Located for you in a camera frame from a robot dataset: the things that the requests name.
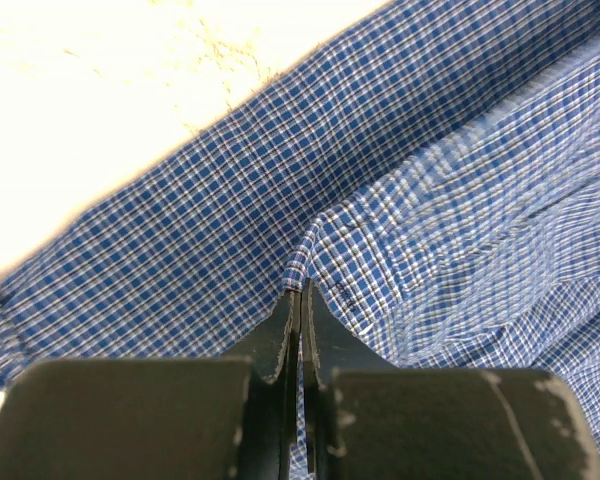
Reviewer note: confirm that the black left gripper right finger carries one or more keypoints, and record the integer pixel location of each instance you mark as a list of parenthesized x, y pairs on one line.
[(367, 419)]

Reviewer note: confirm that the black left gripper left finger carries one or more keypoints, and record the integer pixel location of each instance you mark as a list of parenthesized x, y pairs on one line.
[(227, 417)]

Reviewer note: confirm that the blue checkered long sleeve shirt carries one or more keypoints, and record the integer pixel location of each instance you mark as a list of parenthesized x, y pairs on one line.
[(435, 170)]

